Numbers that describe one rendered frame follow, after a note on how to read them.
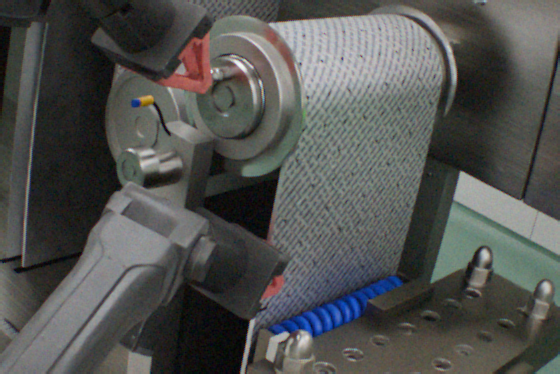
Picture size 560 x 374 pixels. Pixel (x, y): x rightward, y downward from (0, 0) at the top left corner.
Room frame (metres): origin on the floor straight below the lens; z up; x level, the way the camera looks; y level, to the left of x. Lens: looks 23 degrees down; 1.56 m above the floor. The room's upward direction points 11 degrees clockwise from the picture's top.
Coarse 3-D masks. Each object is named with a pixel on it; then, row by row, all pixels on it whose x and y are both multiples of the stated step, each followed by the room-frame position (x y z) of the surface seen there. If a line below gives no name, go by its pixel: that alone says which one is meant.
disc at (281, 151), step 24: (216, 24) 0.93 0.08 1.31; (240, 24) 0.91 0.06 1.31; (264, 24) 0.89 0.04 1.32; (288, 48) 0.88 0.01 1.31; (288, 72) 0.87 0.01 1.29; (288, 96) 0.87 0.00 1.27; (192, 120) 0.93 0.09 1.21; (288, 120) 0.86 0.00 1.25; (288, 144) 0.86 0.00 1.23; (240, 168) 0.89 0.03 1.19; (264, 168) 0.87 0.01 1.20
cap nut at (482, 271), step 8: (480, 248) 1.07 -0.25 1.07; (488, 248) 1.07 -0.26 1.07; (480, 256) 1.06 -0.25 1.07; (488, 256) 1.06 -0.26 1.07; (472, 264) 1.07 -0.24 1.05; (480, 264) 1.06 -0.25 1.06; (488, 264) 1.06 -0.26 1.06; (472, 272) 1.06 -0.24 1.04; (480, 272) 1.06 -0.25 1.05; (488, 272) 1.06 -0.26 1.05; (472, 280) 1.06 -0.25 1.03; (480, 280) 1.06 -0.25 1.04; (488, 280) 1.06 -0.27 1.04
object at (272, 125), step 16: (224, 48) 0.91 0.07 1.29; (240, 48) 0.89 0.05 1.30; (256, 48) 0.88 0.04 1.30; (256, 64) 0.88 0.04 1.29; (272, 64) 0.87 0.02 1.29; (272, 80) 0.87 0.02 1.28; (192, 96) 0.92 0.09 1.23; (272, 96) 0.87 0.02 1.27; (192, 112) 0.92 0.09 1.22; (272, 112) 0.86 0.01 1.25; (208, 128) 0.91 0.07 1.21; (272, 128) 0.86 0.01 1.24; (224, 144) 0.89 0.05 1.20; (240, 144) 0.88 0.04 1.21; (256, 144) 0.87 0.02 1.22; (272, 144) 0.87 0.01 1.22
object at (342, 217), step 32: (320, 160) 0.90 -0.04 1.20; (352, 160) 0.94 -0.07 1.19; (384, 160) 0.99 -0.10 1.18; (416, 160) 1.04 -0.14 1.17; (288, 192) 0.87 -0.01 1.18; (320, 192) 0.91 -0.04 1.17; (352, 192) 0.95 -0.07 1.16; (384, 192) 1.00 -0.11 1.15; (416, 192) 1.05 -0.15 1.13; (288, 224) 0.88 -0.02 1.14; (320, 224) 0.92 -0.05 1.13; (352, 224) 0.96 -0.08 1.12; (384, 224) 1.01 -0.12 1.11; (320, 256) 0.93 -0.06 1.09; (352, 256) 0.97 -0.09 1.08; (384, 256) 1.02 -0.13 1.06; (288, 288) 0.90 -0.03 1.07; (320, 288) 0.94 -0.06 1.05; (352, 288) 0.99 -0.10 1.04; (256, 320) 0.87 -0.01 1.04
